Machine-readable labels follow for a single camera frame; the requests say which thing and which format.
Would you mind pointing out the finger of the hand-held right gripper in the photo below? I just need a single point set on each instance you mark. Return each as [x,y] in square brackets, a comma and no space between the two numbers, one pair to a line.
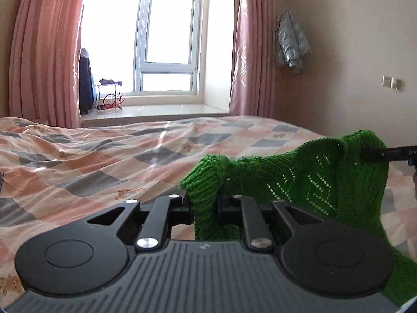
[387,155]

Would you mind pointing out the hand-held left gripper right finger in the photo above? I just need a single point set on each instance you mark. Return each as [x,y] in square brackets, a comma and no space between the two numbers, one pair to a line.
[228,213]

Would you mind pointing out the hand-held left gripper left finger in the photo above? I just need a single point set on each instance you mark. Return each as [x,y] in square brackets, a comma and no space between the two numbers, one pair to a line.
[182,213]

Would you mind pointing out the green knit sweater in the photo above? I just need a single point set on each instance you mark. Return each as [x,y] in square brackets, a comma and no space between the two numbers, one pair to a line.
[325,182]

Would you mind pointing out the checkered bed quilt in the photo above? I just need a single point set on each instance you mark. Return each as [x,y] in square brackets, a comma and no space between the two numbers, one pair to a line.
[97,156]

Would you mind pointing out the white window sill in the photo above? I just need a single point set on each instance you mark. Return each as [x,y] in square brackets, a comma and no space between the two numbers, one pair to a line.
[156,112]

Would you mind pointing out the small glass side table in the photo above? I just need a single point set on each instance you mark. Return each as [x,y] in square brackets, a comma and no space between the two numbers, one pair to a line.
[110,84]

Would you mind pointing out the silver puffer jacket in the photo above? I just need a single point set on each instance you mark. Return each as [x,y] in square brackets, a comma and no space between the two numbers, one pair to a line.
[291,42]

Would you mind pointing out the dark blue hanging garment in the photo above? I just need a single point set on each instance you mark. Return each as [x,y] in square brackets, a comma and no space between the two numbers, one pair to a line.
[85,84]

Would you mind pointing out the pink curtain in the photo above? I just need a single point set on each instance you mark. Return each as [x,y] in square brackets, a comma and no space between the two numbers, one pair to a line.
[45,49]
[254,49]

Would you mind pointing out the white framed window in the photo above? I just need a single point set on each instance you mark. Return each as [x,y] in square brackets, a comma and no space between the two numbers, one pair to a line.
[163,39]

